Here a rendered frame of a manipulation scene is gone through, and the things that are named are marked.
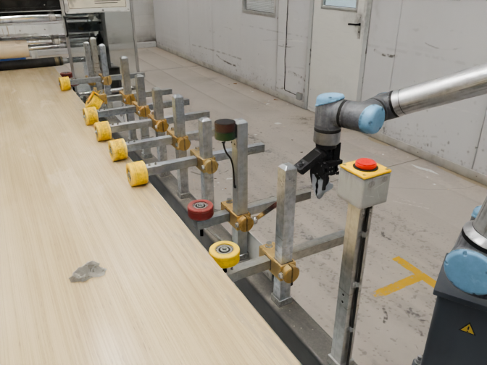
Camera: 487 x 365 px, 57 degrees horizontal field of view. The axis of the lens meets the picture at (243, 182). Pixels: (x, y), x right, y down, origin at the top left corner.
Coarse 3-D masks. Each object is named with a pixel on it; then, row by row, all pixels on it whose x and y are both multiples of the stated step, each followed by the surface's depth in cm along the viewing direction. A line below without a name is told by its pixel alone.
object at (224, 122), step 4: (216, 120) 127; (220, 120) 127; (224, 120) 127; (228, 120) 127; (232, 120) 127; (220, 124) 124; (224, 124) 124; (228, 124) 124; (232, 132) 125; (232, 140) 131; (236, 140) 128; (224, 144) 128; (232, 144) 131; (236, 144) 129; (224, 148) 129; (228, 156) 131; (232, 160) 132; (232, 164) 132
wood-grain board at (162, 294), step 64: (0, 128) 206; (64, 128) 206; (0, 192) 147; (64, 192) 147; (128, 192) 147; (0, 256) 114; (64, 256) 114; (128, 256) 114; (192, 256) 114; (0, 320) 93; (64, 320) 93; (128, 320) 93; (192, 320) 93; (256, 320) 93
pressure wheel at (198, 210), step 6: (192, 204) 138; (198, 204) 137; (204, 204) 139; (210, 204) 138; (192, 210) 135; (198, 210) 134; (204, 210) 135; (210, 210) 136; (192, 216) 135; (198, 216) 135; (204, 216) 135; (210, 216) 137
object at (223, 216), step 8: (296, 192) 156; (304, 192) 156; (264, 200) 150; (272, 200) 150; (296, 200) 155; (304, 200) 156; (248, 208) 145; (256, 208) 147; (264, 208) 149; (216, 216) 141; (224, 216) 142; (200, 224) 138; (208, 224) 140; (216, 224) 142
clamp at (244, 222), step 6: (222, 204) 146; (228, 204) 145; (228, 210) 143; (234, 216) 139; (240, 216) 139; (246, 216) 139; (234, 222) 140; (240, 222) 137; (246, 222) 139; (252, 222) 139; (240, 228) 138; (246, 228) 140
